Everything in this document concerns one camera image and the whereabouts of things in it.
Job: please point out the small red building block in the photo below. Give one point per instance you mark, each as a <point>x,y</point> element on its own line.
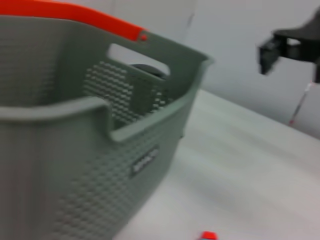
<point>208,235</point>

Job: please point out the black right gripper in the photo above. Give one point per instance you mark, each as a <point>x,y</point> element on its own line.
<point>305,42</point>

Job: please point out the grey-green perforated storage basket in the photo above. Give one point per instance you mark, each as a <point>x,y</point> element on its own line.
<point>75,162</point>

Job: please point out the thin white red rod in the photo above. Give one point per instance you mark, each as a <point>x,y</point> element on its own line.
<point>300,105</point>

